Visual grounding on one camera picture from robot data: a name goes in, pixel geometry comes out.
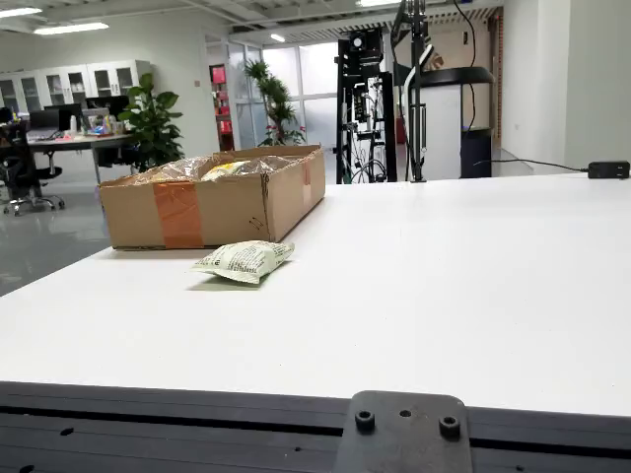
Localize pale green snack packet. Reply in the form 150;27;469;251
190;239;296;286

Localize yellow snack packet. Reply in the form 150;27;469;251
201;161;270;182

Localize brown cardboard box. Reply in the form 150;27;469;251
98;143;327;251

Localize tall thin potted plant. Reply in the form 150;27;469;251
243;58;308;148

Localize clear plastic bag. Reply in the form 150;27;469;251
131;155;308;186

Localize black pole stand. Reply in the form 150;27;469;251
389;0;436;184

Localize white cabinet with black top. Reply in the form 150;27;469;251
417;66;496;179

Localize black equipment rack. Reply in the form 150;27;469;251
333;27;399;185

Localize red shelf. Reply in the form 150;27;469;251
208;63;236;153

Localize black bolt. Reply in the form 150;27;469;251
438;415;462;441
354;409;377;436

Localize broad leaf potted plant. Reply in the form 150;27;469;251
116;72;185;173

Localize black mounting plate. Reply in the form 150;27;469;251
330;389;475;473

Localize black computer monitor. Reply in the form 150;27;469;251
28;108;61;133
43;102;84;132
85;95;131;119

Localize grey office desk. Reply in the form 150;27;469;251
27;130;140;185

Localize black power adapter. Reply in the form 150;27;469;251
587;160;631;180

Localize black office chair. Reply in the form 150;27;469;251
0;119;67;218

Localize long ceiling light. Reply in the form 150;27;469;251
0;6;43;20
33;21;110;36

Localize black power cable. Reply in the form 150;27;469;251
472;158;591;173

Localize hanging black cable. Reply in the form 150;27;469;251
452;0;479;130

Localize black aluminium rail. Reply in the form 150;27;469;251
0;380;631;473

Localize white wall cabinets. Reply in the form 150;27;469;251
0;59;152;115

